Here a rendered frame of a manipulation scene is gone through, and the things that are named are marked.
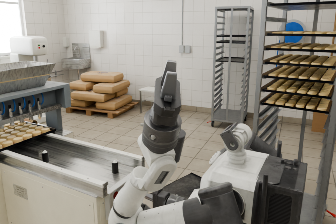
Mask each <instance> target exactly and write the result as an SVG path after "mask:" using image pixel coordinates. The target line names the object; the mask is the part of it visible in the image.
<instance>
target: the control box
mask: <svg viewBox="0 0 336 224"><path fill-rule="evenodd" d="M131 174H132V173H130V174H129V175H127V176H126V177H125V178H123V179H122V180H121V181H119V182H118V183H116V184H115V185H114V186H112V187H111V188H109V189H108V190H107V193H108V195H107V196H106V197H105V198H104V200H105V217H106V220H107V221H108V220H109V216H110V212H111V210H112V208H113V205H114V200H115V199H114V195H115V193H116V192H118V193H119V192H120V190H121V189H122V188H123V187H124V186H125V184H126V182H127V180H128V179H129V177H130V175H131Z"/></svg>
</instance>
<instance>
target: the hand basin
mask: <svg viewBox="0 0 336 224"><path fill-rule="evenodd" d="M63 47H70V44H69V38H68V37H63ZM90 48H93V49H99V48H104V35H103V30H89V44H88V43H72V52H73V57H71V58H64V59H62V68H63V69H73V70H77V71H78V80H81V79H80V70H82V69H87V68H91V59H90V58H91V54H90Z"/></svg>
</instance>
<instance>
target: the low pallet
mask: <svg viewBox="0 0 336 224"><path fill-rule="evenodd" d="M137 104H139V102H133V101H132V102H130V103H128V104H126V105H125V106H123V107H121V108H119V109H117V110H105V109H98V108H96V103H95V104H92V105H90V106H87V107H78V106H71V107H68V108H66V113H70V114H71V113H73V112H76V111H78V110H83V111H86V115H87V116H93V115H95V114H97V113H107V114H108V119H114V118H116V117H118V116H119V115H121V114H123V113H125V112H127V111H129V110H131V109H133V108H134V107H135V105H137Z"/></svg>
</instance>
